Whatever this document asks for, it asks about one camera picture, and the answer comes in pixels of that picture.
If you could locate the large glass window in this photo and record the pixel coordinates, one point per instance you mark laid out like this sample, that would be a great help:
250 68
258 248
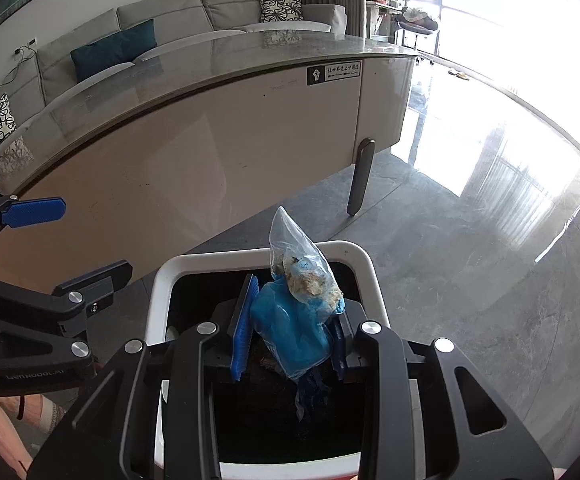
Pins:
509 10

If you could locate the black and white table sticker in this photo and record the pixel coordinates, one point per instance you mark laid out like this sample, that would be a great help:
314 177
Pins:
335 71

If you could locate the small floral cushion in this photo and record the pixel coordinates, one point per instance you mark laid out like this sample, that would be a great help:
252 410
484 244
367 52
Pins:
280 9

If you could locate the black swivel chair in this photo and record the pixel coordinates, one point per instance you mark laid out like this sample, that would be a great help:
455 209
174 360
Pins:
417 22

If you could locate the clear bag with blue gloves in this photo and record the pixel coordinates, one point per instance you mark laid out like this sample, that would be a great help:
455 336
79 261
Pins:
290 330

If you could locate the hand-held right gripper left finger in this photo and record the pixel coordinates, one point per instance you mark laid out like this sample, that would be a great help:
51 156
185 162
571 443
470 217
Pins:
245 330

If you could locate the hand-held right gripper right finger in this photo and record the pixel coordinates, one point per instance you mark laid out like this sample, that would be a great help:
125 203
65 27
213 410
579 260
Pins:
341 350

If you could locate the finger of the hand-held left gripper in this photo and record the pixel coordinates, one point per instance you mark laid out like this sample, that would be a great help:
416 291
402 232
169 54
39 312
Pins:
95 280
35 212

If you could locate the cluttered white desk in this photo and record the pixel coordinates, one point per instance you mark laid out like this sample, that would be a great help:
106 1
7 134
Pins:
382 15

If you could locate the teal cushion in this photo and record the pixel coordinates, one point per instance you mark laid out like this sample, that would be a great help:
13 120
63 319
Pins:
112 50

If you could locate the person's pink clothing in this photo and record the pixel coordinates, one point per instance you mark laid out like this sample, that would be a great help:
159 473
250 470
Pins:
30 435

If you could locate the yellow slippers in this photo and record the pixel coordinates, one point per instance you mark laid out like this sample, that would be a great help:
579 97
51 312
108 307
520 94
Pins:
458 74

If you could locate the white bin with black liner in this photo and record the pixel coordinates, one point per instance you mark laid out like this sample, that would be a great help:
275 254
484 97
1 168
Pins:
170 280

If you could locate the beige oval table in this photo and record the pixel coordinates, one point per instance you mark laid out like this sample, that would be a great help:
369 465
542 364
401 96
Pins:
195 160

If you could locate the grey fabric sofa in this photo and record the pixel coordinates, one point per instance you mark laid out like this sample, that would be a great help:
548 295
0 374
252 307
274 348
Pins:
170 15

